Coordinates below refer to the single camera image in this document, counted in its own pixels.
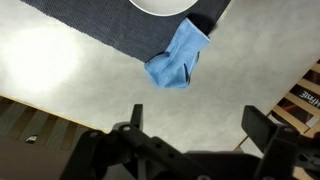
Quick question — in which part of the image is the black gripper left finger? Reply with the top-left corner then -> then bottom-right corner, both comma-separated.
113,104 -> 143,133

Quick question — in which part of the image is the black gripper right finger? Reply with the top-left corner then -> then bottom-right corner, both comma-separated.
241,105 -> 287,157

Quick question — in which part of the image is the blue cloth towel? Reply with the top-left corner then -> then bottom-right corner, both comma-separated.
144,18 -> 210,88

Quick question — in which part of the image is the white round plate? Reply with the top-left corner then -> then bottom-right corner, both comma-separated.
129,0 -> 198,16

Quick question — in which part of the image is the light wooden chair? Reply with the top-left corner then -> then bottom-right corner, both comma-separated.
233,59 -> 320,180

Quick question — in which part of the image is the dark blue placemat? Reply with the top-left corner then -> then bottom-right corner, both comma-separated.
21,0 -> 231,62

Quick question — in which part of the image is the dark wooden chair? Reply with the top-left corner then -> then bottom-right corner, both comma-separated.
0,97 -> 89,180

